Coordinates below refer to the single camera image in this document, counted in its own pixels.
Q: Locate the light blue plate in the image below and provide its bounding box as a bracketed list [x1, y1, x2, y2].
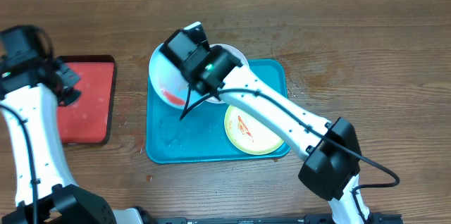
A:
[149, 44, 188, 109]

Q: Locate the white plate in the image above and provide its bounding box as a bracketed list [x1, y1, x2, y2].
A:
[206, 44, 249, 104]

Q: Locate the yellow-green plate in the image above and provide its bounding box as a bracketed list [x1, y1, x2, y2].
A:
[224, 106, 284, 155]

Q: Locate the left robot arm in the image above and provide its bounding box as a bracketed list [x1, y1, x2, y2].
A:
[1, 25, 156, 224]

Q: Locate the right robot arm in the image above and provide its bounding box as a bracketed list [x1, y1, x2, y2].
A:
[159, 22, 371, 223]

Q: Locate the red water tray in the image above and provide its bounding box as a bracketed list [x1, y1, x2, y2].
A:
[58, 55, 117, 144]

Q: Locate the teal plastic tray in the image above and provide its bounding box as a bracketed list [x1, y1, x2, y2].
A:
[145, 58, 291, 165]

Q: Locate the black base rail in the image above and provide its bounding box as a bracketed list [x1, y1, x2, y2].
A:
[156, 213, 403, 224]

